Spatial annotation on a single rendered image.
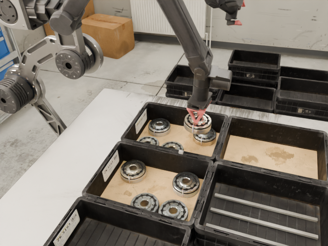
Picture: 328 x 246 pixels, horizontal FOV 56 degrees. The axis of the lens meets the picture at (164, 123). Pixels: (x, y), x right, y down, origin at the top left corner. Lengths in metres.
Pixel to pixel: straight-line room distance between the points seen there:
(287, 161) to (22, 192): 1.15
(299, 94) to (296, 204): 1.38
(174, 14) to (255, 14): 3.25
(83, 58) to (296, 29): 3.12
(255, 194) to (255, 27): 3.13
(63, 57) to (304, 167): 1.11
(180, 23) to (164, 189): 0.63
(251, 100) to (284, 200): 1.41
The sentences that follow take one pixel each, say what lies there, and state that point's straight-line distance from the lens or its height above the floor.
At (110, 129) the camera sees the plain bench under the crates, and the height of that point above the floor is 0.70.
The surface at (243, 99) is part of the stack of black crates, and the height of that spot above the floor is 0.38.
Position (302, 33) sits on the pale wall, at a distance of 4.16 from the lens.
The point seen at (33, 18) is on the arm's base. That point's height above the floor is 1.43.
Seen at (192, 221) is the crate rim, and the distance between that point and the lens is 1.00.
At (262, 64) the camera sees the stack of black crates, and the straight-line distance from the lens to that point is 2.84.
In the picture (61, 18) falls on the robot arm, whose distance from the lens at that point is 1.04.
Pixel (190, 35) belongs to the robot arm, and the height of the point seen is 1.41.
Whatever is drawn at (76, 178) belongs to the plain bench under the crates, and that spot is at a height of 0.70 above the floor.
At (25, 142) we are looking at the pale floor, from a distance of 3.00.
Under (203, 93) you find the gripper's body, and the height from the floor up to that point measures 1.17.
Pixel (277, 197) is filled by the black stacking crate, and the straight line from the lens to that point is 1.23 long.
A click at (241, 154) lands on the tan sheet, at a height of 0.83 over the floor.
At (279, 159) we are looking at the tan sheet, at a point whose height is 0.83.
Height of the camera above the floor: 1.75
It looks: 38 degrees down
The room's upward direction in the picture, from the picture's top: 3 degrees counter-clockwise
